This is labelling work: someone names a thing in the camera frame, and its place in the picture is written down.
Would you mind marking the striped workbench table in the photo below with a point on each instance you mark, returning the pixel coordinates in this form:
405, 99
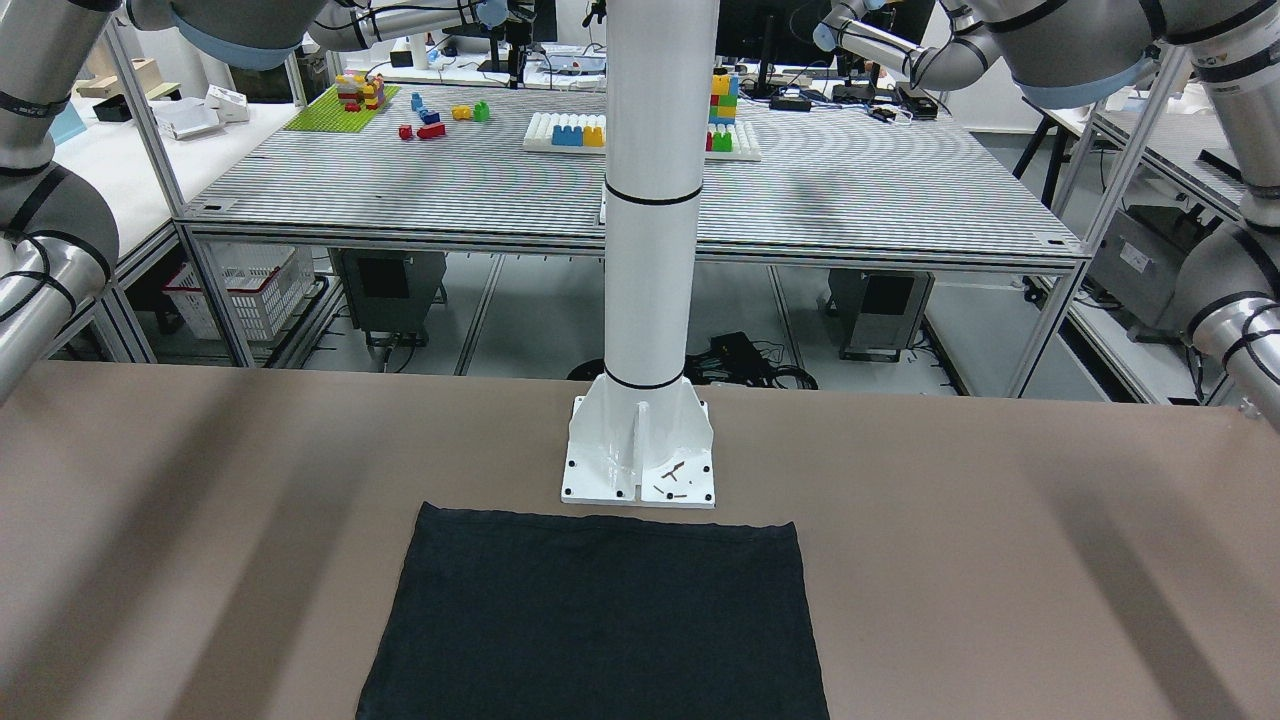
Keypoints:
834, 189

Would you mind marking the black printed t-shirt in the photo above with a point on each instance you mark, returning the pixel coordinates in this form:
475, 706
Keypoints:
506, 615

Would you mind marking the green lego baseplate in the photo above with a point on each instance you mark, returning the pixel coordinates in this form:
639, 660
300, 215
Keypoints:
327, 114

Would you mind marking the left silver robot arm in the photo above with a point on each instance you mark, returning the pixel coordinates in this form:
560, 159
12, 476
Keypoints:
1069, 54

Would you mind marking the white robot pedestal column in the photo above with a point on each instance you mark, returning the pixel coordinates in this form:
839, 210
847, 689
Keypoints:
641, 435

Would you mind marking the white block tray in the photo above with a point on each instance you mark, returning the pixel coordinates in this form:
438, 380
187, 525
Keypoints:
586, 134

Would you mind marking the white plastic crate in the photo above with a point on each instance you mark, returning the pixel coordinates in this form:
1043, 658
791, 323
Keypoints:
264, 282

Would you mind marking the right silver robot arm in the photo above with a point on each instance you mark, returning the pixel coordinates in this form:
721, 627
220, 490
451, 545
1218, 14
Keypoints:
61, 230

